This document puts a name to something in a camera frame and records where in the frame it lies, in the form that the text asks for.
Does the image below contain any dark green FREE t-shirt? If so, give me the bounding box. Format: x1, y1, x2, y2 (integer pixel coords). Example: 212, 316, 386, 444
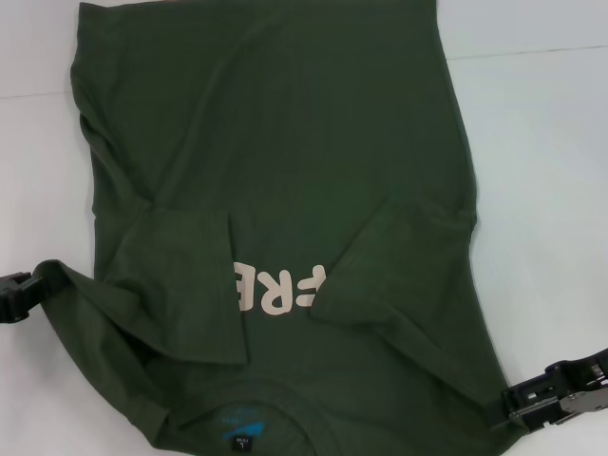
35, 0, 517, 456

